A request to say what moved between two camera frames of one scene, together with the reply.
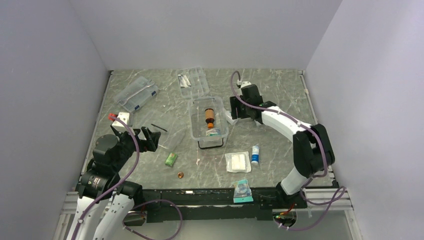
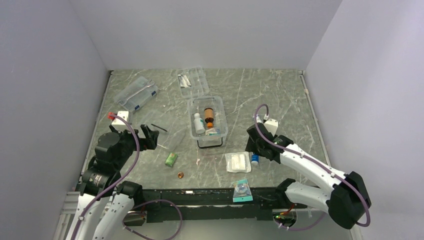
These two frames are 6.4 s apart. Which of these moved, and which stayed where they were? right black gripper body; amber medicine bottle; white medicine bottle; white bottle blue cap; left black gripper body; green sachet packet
Moved: right black gripper body; white medicine bottle
Stayed: white bottle blue cap; amber medicine bottle; green sachet packet; left black gripper body
